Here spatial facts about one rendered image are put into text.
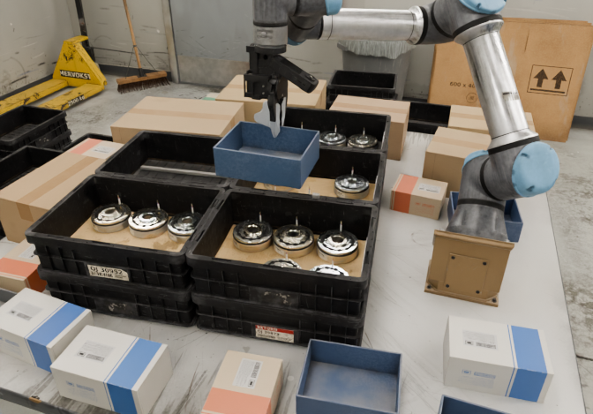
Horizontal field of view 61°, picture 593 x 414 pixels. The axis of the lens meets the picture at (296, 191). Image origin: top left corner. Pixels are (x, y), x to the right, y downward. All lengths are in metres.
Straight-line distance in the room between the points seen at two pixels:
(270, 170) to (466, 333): 0.55
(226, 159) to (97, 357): 0.49
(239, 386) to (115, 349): 0.28
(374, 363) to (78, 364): 0.62
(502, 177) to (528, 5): 3.03
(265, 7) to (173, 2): 3.77
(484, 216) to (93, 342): 0.94
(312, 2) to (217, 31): 3.61
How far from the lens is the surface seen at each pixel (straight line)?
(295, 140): 1.21
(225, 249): 1.31
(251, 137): 1.25
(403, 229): 1.62
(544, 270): 1.59
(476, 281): 1.37
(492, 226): 1.32
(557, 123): 4.18
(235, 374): 1.10
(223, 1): 4.64
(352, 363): 1.19
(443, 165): 1.76
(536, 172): 1.25
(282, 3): 1.12
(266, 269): 1.08
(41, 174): 1.75
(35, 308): 1.34
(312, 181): 1.58
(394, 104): 2.12
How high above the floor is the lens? 1.62
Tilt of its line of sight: 31 degrees down
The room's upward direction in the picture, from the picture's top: straight up
